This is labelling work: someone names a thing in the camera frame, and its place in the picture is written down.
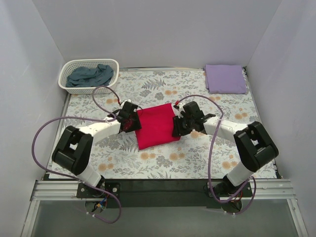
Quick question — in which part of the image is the floral patterned table cloth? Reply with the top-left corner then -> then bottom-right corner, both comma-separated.
63,70 -> 259,179

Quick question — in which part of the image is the aluminium frame rail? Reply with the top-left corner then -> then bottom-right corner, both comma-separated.
31,180 -> 79,200

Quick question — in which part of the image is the red t shirt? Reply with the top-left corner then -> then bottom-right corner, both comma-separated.
135,103 -> 180,150

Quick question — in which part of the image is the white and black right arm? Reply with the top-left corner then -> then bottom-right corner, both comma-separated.
172,101 -> 279,197

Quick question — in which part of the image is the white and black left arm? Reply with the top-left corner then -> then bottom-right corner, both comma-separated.
52,101 -> 141,190

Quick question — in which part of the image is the white perforated plastic basket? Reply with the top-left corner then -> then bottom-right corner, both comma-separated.
58,59 -> 119,94

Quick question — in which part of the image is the folded purple t shirt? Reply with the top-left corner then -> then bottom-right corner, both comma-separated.
204,65 -> 247,94

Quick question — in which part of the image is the crumpled grey-blue t shirt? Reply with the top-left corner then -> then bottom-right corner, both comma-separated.
66,64 -> 114,88

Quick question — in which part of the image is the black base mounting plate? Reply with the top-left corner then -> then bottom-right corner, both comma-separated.
76,179 -> 252,209

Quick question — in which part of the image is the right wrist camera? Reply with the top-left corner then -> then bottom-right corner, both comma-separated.
172,101 -> 185,118

